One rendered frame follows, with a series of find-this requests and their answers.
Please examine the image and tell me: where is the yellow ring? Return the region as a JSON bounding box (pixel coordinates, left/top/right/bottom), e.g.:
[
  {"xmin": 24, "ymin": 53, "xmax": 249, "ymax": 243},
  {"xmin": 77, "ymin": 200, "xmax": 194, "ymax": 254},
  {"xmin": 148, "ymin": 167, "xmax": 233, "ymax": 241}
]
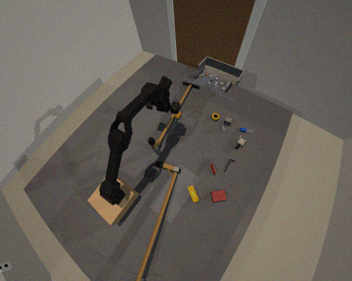
[{"xmin": 212, "ymin": 113, "xmax": 219, "ymax": 121}]

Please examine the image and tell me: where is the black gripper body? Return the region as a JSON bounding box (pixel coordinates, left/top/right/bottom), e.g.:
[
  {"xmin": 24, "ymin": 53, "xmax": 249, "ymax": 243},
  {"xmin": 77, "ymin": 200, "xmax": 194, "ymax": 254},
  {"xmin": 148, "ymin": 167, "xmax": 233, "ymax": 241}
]
[{"xmin": 146, "ymin": 96, "xmax": 180, "ymax": 114}]

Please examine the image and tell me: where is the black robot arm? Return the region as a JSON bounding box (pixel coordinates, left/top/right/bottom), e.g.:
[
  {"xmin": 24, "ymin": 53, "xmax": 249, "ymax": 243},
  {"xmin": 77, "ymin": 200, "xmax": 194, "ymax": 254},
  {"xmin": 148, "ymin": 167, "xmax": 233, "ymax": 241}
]
[{"xmin": 99, "ymin": 76, "xmax": 172, "ymax": 205}]

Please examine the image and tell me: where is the red flat block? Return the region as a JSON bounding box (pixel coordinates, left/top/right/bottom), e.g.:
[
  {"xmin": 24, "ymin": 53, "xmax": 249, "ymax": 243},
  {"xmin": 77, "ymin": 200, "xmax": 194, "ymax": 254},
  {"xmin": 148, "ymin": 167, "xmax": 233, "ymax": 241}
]
[{"xmin": 211, "ymin": 190, "xmax": 227, "ymax": 202}]

